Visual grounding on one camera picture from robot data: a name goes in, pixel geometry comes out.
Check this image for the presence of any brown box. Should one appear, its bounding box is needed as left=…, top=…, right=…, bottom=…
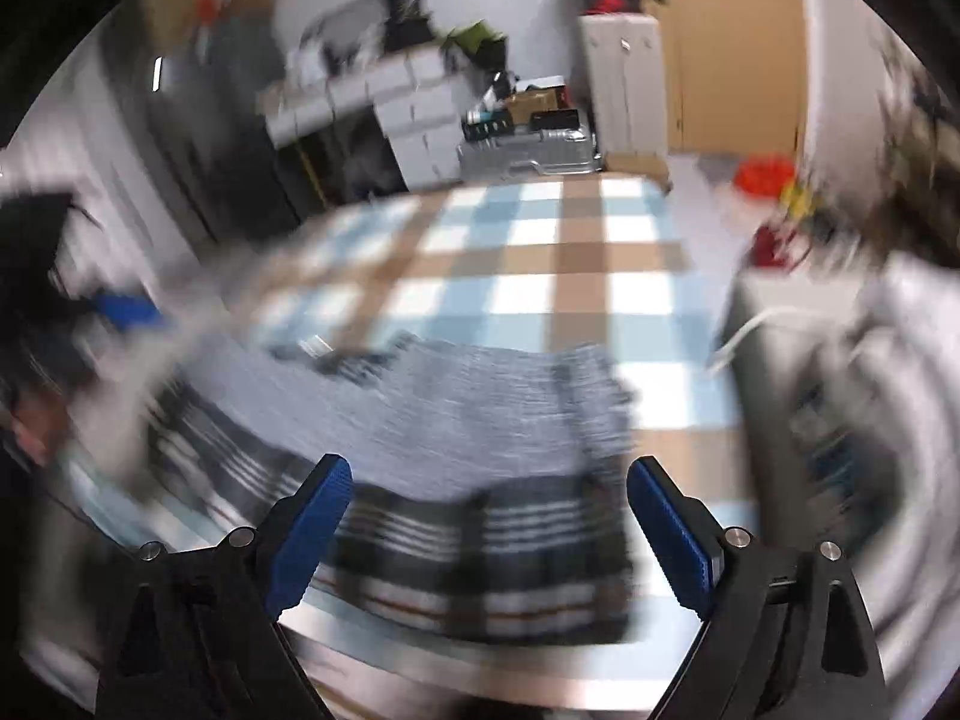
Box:
left=502, top=88, right=567, bottom=121

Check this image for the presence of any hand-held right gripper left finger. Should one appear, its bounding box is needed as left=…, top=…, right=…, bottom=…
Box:
left=94, top=454, right=353, bottom=720

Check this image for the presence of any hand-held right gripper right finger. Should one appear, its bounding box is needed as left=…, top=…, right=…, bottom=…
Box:
left=626, top=456, right=890, bottom=720

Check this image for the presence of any dark grey wardrobe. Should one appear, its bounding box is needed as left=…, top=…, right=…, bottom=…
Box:
left=142, top=15, right=323, bottom=241

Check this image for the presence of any black white plaid fleece-lined jacket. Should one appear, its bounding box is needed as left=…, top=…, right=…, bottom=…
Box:
left=142, top=330, right=638, bottom=646

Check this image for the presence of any white storage box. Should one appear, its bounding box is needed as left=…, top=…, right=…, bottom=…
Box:
left=716, top=270, right=886, bottom=563

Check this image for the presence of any row of shoes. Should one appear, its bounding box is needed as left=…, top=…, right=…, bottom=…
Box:
left=750, top=180, right=833, bottom=271

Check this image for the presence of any silver hard-shell suitcase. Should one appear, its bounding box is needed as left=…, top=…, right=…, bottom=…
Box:
left=457, top=127, right=605, bottom=182

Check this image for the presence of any white desk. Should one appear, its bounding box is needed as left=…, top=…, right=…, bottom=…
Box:
left=259, top=45, right=458, bottom=147

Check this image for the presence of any green and black bag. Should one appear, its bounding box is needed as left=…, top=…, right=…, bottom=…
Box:
left=442, top=21, right=507, bottom=65

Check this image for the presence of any white drawer unit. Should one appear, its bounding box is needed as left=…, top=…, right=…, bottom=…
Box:
left=373, top=75, right=466, bottom=188

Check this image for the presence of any blue brown checked blanket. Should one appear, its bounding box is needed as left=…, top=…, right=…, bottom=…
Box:
left=45, top=172, right=758, bottom=713

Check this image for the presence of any red plastic bag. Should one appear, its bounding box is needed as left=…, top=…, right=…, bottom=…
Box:
left=733, top=156, right=796, bottom=196

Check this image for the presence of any white plastic cabinet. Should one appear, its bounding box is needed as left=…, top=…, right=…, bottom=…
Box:
left=577, top=15, right=668, bottom=158

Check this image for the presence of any light wooden door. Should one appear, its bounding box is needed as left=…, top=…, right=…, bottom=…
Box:
left=645, top=0, right=811, bottom=158

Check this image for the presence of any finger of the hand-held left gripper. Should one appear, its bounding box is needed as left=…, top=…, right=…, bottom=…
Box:
left=94, top=292, right=162, bottom=331

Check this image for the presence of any cardboard box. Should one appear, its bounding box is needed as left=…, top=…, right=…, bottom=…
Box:
left=604, top=152, right=668, bottom=181

